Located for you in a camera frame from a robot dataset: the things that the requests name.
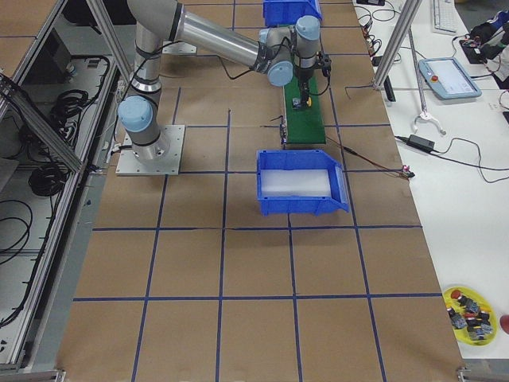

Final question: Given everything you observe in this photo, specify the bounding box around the blue plastic bin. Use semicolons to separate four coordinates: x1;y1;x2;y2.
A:
257;150;350;216
262;0;323;27

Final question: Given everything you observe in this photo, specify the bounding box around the white foam pad right bin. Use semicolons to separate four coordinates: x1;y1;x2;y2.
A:
260;170;331;197

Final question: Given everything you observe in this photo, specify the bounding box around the white keyboard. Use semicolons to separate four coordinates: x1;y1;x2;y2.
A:
430;0;457;33

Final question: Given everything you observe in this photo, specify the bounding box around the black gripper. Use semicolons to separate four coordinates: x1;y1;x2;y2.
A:
293;51;332;101

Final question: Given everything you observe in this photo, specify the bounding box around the yellow plate of buttons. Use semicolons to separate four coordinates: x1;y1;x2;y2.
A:
442;286;498;346

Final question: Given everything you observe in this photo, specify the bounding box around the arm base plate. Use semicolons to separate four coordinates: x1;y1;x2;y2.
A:
116;125;185;176

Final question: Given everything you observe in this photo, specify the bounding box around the aluminium frame post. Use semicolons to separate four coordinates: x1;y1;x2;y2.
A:
373;0;422;89

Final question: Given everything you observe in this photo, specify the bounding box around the teach pendant tablet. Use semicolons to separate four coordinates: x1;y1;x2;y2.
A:
418;57;482;99

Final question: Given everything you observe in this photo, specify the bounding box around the black flat bar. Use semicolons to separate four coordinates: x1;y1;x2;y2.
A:
383;76;396;103

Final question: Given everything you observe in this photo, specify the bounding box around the black power adapter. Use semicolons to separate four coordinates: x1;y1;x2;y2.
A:
406;134;435;153

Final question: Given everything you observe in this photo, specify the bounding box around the green conveyor belt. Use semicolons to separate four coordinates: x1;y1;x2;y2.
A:
284;78;326;145

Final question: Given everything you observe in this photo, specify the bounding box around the yellow push button switch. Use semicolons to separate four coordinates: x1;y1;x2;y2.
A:
292;97;312;110

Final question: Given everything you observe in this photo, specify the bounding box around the left blue plastic bin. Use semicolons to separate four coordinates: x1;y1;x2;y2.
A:
262;0;323;27

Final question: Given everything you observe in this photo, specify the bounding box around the right blue plastic bin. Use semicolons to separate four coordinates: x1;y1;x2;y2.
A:
257;150;350;216

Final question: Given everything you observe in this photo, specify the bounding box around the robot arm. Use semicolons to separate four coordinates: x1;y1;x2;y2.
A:
118;1;331;162

